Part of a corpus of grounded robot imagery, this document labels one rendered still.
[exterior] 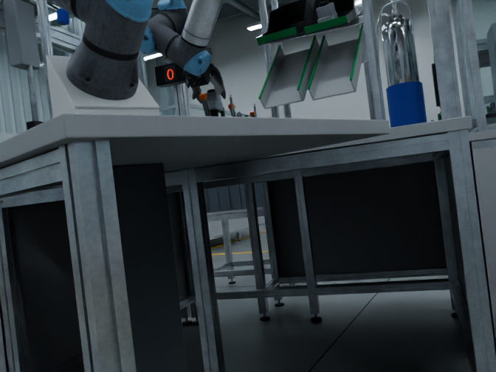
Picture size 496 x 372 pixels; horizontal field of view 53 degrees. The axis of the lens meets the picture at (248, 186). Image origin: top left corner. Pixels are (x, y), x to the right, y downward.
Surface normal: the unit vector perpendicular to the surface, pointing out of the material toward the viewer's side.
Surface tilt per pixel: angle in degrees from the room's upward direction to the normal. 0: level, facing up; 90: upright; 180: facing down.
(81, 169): 90
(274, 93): 45
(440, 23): 90
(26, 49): 90
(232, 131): 90
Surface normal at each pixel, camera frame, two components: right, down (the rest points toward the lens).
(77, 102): 0.38, -0.74
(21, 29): 0.94, -0.11
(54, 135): -0.72, 0.08
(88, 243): 0.68, -0.09
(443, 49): -0.33, 0.03
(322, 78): -0.43, -0.67
